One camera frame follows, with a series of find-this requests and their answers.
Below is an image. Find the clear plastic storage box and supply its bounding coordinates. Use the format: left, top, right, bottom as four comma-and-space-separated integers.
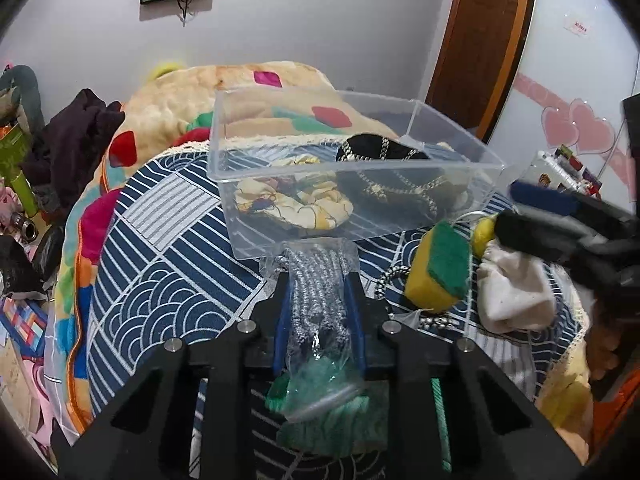
208, 87, 504, 259

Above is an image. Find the white cloth pouch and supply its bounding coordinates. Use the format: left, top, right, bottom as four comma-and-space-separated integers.
476, 240, 555, 334

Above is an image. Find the yellow patterned silk scarf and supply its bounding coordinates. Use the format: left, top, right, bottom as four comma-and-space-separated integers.
226, 151, 355, 233

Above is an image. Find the dark purple garment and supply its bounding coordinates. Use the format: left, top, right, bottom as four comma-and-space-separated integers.
21, 89, 125, 216

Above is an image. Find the yellow felt ball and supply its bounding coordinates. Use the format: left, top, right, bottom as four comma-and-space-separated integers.
471, 214, 497, 259

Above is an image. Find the green rope bundle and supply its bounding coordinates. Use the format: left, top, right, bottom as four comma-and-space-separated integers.
264, 358, 392, 458

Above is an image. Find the black checkered beret hat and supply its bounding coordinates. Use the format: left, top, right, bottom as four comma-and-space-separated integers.
336, 133, 471, 223

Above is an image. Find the green cardboard box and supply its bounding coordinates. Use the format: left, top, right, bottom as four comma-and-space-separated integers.
0, 124, 38, 217

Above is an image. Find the silver rope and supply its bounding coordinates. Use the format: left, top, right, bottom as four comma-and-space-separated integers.
259, 237, 367, 421

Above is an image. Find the brown wooden door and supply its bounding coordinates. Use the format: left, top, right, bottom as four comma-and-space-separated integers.
426, 0, 535, 142

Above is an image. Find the black white beaded cord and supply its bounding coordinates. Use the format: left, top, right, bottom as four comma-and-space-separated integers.
372, 264, 452, 331

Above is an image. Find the green dinosaur plush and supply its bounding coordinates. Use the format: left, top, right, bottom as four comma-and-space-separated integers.
0, 65, 44, 133

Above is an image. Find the white suitcase with stickers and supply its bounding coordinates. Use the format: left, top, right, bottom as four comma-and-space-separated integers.
521, 144, 602, 200

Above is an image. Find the blue white patterned tablecloth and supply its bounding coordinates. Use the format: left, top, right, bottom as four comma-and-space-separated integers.
86, 134, 591, 480

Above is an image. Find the yellow green sponge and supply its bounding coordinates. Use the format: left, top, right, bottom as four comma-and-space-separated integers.
405, 222, 471, 314

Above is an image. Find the colourful fleece blanket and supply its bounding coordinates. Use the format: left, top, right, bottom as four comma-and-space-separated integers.
44, 61, 333, 440

